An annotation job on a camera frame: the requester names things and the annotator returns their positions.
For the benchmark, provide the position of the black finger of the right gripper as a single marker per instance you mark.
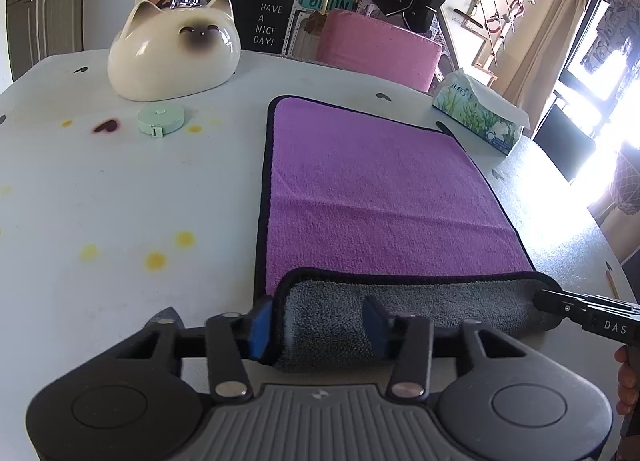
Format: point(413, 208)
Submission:
point(570, 305)

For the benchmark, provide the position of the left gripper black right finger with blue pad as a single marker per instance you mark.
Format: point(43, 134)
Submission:
point(411, 342)

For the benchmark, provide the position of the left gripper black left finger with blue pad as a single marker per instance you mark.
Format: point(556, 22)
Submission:
point(225, 342)

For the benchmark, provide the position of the purple grey microfibre towel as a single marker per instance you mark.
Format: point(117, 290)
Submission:
point(355, 205)

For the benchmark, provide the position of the person's right hand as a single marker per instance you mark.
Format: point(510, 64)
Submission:
point(627, 383)

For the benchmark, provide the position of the wooden pencil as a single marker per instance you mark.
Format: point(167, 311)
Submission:
point(611, 281)

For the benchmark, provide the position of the black chair by window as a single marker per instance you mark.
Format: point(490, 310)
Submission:
point(567, 146)

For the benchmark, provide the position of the green floral tissue box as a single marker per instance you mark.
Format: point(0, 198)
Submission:
point(481, 110)

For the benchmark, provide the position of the beige curtain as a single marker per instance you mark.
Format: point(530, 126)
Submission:
point(532, 61)

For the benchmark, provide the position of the mint green tape measure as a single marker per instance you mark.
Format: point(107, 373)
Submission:
point(161, 119)

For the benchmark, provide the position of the hanging patterned garment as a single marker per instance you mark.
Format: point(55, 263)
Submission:
point(617, 30)

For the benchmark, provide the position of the ceramic cat head ornament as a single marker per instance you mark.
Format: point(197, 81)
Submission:
point(169, 53)

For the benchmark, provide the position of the pink upholstered chair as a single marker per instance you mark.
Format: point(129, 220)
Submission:
point(361, 44)

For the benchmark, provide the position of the black have a nice day sign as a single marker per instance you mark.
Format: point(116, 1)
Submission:
point(262, 24)

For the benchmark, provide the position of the teal potion sign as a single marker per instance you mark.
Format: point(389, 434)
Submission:
point(328, 5)

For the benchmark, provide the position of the white cabinet doors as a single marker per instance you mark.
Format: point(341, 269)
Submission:
point(39, 29)

